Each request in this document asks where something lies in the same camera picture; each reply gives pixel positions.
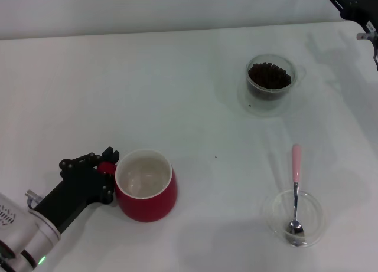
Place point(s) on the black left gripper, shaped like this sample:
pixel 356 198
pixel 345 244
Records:
pixel 74 192

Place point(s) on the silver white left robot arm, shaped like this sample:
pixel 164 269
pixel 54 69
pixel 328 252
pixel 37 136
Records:
pixel 20 236

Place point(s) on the coffee beans heap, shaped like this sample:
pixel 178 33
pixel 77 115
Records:
pixel 268 75

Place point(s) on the clear glass cup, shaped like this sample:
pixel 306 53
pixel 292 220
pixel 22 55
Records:
pixel 250 63

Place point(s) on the clear glass bowl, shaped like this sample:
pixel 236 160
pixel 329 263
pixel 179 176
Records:
pixel 316 213

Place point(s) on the clear glass saucer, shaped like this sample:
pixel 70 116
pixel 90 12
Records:
pixel 265 111

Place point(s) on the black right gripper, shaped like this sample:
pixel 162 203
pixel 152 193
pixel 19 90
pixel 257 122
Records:
pixel 366 12

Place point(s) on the red ceramic mug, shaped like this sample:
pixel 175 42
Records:
pixel 147 207

